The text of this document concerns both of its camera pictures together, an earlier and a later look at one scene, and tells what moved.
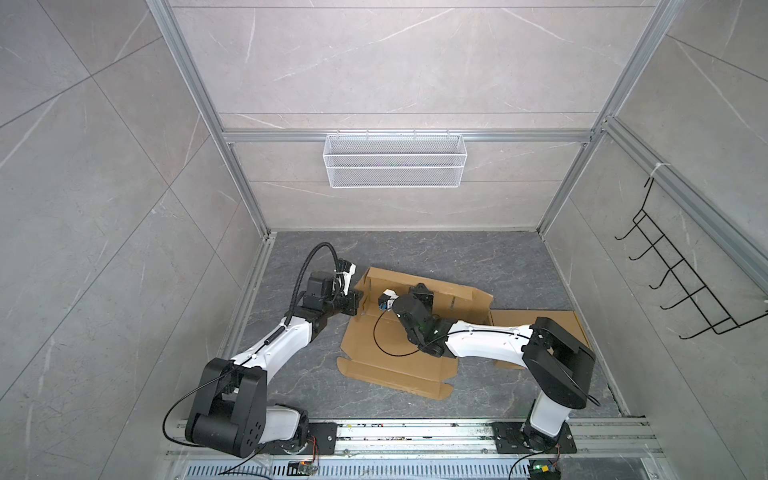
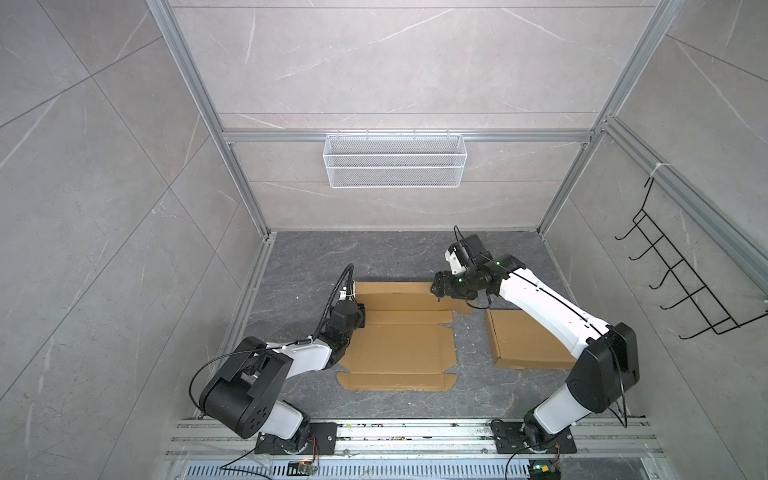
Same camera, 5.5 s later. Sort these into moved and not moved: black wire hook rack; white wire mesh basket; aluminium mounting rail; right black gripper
Moved: right black gripper
Not moved: white wire mesh basket; black wire hook rack; aluminium mounting rail
